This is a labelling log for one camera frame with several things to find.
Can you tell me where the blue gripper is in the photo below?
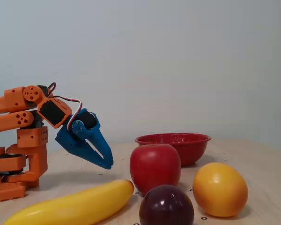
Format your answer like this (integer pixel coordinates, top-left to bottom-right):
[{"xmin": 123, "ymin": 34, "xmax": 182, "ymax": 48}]
[{"xmin": 55, "ymin": 108, "xmax": 114, "ymax": 170}]

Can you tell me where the yellow toy banana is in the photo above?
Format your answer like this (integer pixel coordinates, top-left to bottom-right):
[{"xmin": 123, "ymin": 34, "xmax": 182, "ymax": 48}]
[{"xmin": 2, "ymin": 179, "xmax": 135, "ymax": 225}]

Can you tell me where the red speckled bowl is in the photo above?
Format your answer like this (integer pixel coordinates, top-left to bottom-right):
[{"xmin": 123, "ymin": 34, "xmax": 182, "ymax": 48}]
[{"xmin": 134, "ymin": 133, "xmax": 212, "ymax": 168}]

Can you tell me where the red toy apple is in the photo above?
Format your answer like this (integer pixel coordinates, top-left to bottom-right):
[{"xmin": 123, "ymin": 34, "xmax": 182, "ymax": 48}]
[{"xmin": 129, "ymin": 144, "xmax": 182, "ymax": 197}]

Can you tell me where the dark purple toy plum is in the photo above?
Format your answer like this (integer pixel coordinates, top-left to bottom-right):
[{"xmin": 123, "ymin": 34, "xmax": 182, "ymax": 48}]
[{"xmin": 139, "ymin": 184, "xmax": 195, "ymax": 225}]

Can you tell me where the yellow orange toy peach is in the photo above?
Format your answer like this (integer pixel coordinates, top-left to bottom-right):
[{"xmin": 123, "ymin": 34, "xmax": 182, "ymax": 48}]
[{"xmin": 192, "ymin": 162, "xmax": 249, "ymax": 218}]

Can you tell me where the red white black servo cable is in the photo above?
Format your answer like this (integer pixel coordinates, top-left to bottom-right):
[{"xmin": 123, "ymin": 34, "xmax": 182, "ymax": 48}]
[{"xmin": 47, "ymin": 82, "xmax": 83, "ymax": 130}]

